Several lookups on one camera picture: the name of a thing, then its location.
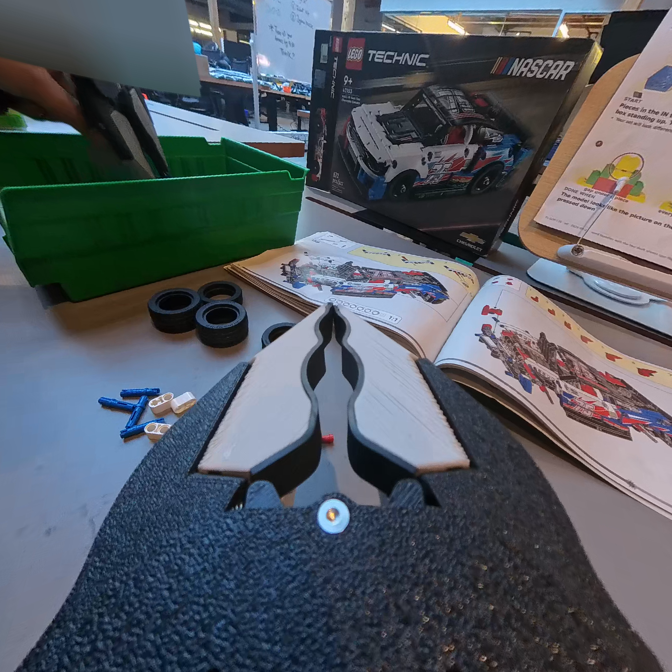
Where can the whiteboard on stand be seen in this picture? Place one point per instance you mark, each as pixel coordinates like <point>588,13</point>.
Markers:
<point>294,36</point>

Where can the person's left hand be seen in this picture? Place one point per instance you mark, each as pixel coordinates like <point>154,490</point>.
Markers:
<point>36,78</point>

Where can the printed paper sheet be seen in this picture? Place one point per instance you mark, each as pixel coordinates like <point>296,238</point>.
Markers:
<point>603,131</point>

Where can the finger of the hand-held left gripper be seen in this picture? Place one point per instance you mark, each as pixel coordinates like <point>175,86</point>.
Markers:
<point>149,131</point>
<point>123,147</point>

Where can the long wooden workbench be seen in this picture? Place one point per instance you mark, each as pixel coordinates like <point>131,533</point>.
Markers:
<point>252,86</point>

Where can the white stand base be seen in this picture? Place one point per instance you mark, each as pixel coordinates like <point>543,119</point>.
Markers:
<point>556,278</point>

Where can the toy car set box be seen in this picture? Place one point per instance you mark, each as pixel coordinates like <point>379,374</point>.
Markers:
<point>446,220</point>

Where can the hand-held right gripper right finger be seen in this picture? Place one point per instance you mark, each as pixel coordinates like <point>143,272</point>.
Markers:
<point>409,420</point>

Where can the green plastic bin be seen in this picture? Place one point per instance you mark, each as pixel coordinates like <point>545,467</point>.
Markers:
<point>157,236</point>

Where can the black toy tire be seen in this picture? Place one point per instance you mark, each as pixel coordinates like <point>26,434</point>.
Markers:
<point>207,291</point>
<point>207,328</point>
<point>270,336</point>
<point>160,315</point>

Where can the small white toy piece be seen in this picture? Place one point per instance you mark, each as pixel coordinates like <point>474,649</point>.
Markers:
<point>186,401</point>

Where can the toy car instruction booklet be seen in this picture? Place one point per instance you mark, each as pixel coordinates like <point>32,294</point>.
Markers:
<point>409,294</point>

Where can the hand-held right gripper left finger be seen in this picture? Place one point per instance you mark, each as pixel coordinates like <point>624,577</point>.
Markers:
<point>262,420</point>

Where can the green drink can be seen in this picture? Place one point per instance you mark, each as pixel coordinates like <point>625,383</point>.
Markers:
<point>13,122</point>

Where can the rounded wooden board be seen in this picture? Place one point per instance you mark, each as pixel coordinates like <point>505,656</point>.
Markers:
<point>540,236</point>

